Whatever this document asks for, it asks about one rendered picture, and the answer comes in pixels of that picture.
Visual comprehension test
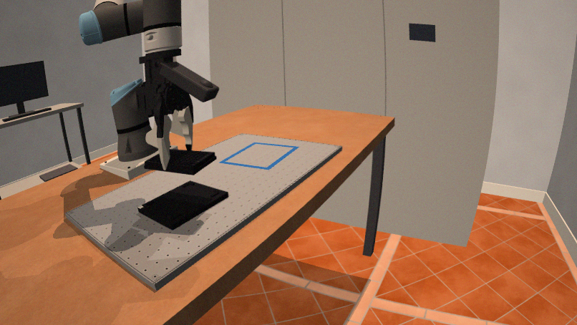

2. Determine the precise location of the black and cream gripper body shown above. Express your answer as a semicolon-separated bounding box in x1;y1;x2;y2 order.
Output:
135;49;188;115

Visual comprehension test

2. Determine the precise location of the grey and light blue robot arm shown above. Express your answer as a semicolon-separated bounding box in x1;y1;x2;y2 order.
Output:
79;0;219;162

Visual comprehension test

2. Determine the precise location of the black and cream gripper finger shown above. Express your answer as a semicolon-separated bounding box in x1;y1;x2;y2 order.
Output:
145;95;172;170
170;94;194;150

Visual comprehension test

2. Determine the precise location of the blue tape outline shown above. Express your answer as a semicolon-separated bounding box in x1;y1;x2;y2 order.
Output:
220;142;299;170

